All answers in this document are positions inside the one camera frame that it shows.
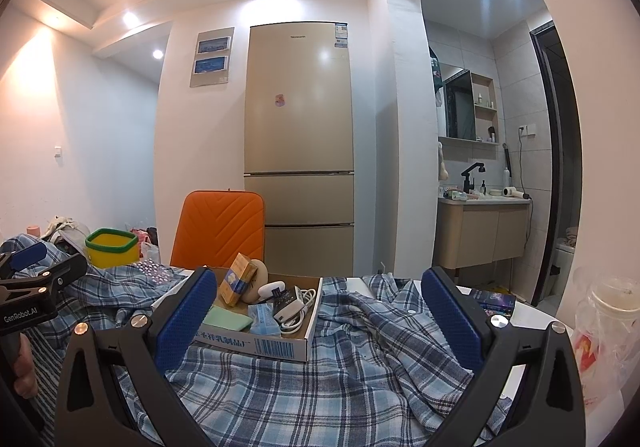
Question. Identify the white hair dryer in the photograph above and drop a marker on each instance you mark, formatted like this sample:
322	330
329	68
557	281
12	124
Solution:
511	192

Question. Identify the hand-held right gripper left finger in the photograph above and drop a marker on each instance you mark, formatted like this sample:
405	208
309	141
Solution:
182	322

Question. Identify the beige refrigerator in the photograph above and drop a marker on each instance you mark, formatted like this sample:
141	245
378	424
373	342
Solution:
300	127

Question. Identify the pink fridge sticker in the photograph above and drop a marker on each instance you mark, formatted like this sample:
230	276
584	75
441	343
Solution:
279	100

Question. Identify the dark blue small box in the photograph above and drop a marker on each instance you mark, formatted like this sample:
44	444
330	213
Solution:
492	301

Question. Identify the cardboard box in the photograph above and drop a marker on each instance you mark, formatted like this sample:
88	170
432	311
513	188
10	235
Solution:
270	349

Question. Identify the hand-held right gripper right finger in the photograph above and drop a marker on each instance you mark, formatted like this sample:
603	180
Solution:
452	322

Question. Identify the round tan wooden coaster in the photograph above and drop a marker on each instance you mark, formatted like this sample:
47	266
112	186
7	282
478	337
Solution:
259	277

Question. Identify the black door frame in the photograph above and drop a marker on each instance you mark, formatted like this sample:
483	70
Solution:
540	152

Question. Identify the person's left hand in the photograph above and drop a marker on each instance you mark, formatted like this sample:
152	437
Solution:
25	367

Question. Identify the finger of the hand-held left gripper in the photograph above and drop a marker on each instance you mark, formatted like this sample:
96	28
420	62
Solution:
30	257
70	272

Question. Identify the ceiling spotlight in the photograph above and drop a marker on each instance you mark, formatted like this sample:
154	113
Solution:
157	54
130	18

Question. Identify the white wall socket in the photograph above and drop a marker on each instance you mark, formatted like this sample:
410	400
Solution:
528	130

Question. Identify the upright grey brush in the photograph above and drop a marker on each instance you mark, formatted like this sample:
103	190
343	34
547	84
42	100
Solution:
506	167

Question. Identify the red plastic bag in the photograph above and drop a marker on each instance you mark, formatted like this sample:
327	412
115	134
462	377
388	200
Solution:
142	234

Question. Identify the blue plaid cloth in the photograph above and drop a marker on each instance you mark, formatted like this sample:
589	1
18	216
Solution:
300	402

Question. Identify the orange chair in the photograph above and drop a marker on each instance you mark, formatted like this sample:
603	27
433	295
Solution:
215	227

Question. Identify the wooden wall niche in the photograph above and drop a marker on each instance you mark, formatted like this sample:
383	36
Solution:
485	92

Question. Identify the white toilet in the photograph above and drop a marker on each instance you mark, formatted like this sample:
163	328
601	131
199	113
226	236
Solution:
565	262

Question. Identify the beige vanity cabinet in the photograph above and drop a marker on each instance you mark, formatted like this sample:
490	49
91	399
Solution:
480	232

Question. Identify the yellow bin green rim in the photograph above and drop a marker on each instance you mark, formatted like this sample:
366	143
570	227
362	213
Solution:
112	254

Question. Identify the white oval case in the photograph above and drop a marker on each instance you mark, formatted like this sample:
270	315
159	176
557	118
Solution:
272	288

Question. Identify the mirror cabinet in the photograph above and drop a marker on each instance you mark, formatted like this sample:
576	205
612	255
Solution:
460	102

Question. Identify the blue gold cigarette pack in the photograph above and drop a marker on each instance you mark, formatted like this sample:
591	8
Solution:
235	282

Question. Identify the pile of clothes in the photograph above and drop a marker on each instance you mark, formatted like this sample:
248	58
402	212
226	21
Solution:
65	229

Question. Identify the clear plastic bag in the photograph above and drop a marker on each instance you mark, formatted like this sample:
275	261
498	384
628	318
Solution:
605	352

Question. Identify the black faucet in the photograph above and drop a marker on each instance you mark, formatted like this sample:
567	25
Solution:
470	174

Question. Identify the blue face mask pack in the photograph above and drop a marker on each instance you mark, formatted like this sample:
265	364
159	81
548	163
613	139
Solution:
262	319

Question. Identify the grey wall panel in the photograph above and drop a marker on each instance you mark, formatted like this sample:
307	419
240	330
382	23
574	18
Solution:
210	79

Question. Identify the green pad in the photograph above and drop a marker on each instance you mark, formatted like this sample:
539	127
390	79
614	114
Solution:
225	319

